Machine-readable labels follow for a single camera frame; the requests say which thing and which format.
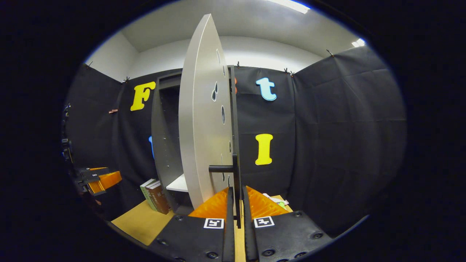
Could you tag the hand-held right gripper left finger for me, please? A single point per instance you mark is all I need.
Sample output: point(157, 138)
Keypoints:
point(230, 233)

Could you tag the green and white plush toy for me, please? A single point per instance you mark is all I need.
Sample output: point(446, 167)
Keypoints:
point(278, 202)

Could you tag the brown book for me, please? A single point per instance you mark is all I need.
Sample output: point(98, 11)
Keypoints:
point(158, 198)

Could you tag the green book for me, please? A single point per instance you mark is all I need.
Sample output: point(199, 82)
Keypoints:
point(145, 191)

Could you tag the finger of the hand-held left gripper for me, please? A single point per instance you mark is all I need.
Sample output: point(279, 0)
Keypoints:
point(105, 182)
point(93, 171)

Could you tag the long ceiling light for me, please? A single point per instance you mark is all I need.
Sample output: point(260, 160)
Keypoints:
point(291, 5)

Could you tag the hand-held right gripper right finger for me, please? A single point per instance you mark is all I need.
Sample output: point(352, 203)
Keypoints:
point(248, 236)

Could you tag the black backdrop cloth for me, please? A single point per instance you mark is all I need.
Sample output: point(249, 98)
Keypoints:
point(346, 145)

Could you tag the small ceiling light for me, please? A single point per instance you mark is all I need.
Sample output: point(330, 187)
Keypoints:
point(358, 43)

